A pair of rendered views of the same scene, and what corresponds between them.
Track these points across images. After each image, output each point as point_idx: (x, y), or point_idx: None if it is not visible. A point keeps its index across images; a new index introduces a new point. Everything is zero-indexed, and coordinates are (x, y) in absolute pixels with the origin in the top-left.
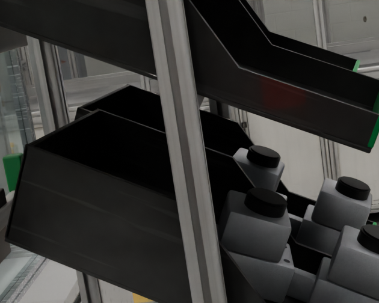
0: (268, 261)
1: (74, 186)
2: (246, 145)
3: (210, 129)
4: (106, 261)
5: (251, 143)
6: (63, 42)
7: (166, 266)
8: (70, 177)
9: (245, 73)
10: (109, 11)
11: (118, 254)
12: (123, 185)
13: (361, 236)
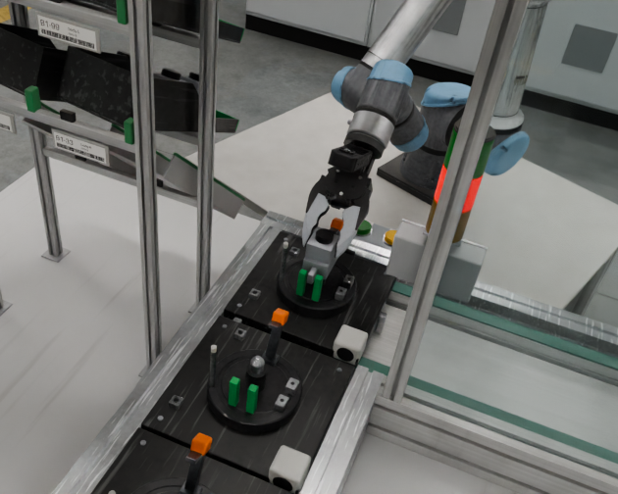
0: None
1: (156, 90)
2: (49, 44)
3: (29, 39)
4: (164, 121)
5: (51, 42)
6: (160, 21)
7: (182, 113)
8: (155, 86)
9: None
10: (178, 2)
11: (168, 116)
12: (173, 82)
13: (196, 77)
